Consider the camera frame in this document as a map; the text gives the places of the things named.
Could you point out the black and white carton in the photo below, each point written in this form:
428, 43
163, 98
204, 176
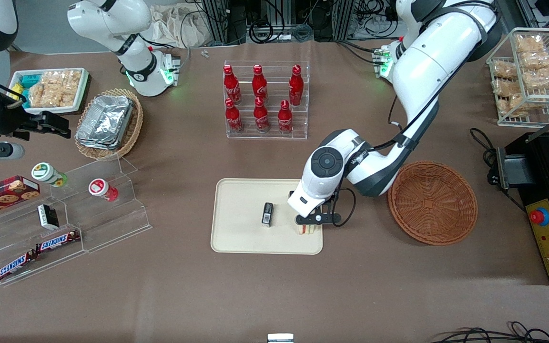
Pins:
48, 216

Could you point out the clear acrylic bottle rack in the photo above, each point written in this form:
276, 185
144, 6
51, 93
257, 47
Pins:
274, 136

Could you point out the rice cracker snack pack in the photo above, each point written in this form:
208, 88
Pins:
55, 88

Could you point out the silver white device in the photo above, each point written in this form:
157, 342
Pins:
280, 338

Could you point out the red cola bottle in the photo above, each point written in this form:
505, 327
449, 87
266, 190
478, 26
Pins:
261, 117
259, 85
285, 119
233, 118
296, 86
230, 85

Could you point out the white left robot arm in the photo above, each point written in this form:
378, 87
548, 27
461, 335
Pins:
427, 66

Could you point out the beige cloth bag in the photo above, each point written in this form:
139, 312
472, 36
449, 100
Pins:
174, 26

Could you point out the bagged fried snack pack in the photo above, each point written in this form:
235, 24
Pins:
536, 60
529, 44
541, 78
508, 88
520, 102
504, 70

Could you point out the yellow snack packet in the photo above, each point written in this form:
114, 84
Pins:
15, 90

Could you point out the aluminium frame post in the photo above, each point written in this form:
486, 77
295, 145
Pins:
215, 21
343, 19

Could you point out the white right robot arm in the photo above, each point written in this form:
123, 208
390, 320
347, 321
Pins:
112, 24

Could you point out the small black box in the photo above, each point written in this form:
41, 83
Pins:
267, 214

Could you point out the stacked aluminium foil trays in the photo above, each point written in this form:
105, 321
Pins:
105, 121

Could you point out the triangle sandwich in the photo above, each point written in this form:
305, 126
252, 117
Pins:
306, 230

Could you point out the white rectangular plastic tray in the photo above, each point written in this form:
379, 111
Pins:
83, 90

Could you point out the teal snack packet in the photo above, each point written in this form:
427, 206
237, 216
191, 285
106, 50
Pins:
29, 80

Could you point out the red cookie box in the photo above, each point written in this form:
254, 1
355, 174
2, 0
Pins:
3, 194

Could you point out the round brown wicker basket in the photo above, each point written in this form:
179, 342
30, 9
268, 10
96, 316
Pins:
432, 205

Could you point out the beige serving tray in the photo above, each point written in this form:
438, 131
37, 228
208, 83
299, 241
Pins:
241, 219

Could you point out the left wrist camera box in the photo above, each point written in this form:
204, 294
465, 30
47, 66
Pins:
317, 219

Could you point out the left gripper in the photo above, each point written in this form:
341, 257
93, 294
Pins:
290, 193

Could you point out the oval tan wicker basket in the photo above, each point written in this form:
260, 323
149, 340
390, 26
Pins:
134, 128

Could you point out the green lid drink bottle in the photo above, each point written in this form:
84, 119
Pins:
45, 173

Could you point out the red lid drink bottle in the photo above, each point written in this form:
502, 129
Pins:
100, 188

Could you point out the clear acrylic step shelf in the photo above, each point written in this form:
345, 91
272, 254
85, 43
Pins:
122, 219
12, 238

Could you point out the Snickers chocolate bar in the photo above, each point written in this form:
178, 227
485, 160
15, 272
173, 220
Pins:
16, 266
57, 241

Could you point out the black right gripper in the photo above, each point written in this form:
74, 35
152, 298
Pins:
11, 122

